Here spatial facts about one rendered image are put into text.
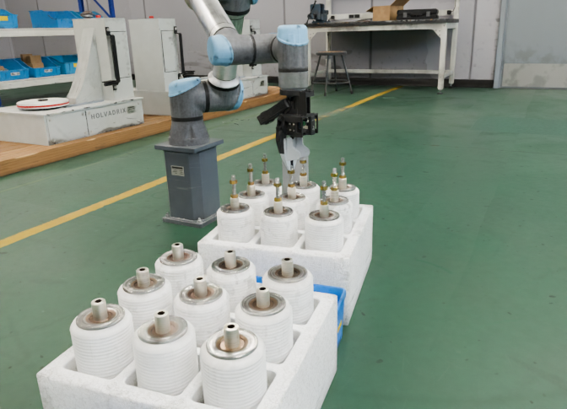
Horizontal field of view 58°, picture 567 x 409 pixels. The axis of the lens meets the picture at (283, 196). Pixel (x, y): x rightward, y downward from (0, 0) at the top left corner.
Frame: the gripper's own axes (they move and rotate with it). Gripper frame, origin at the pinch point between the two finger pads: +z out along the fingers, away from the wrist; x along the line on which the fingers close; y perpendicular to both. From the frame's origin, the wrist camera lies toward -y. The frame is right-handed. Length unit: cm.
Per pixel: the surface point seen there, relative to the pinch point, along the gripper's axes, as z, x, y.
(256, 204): 10.7, -6.7, -6.4
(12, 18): -53, 170, -504
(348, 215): 12.3, 3.5, 16.4
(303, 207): 11.0, -1.0, 5.3
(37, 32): -39, 195, -504
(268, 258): 18.6, -18.3, 7.3
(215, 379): 12, -64, 36
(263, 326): 11, -51, 34
